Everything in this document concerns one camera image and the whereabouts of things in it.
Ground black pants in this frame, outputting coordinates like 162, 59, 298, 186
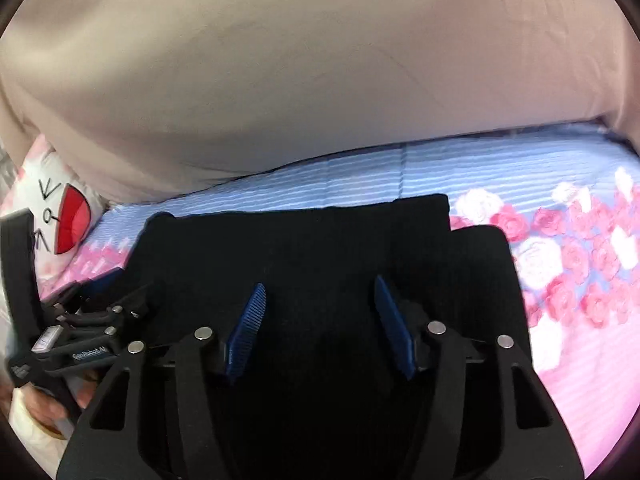
125, 194, 529, 479

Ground person's left hand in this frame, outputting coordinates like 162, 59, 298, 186
21, 370, 98, 434

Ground white cat face pillow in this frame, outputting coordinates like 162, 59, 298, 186
1, 136, 105, 284

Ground pink floral bed sheet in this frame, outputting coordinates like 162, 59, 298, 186
61, 122, 639, 472

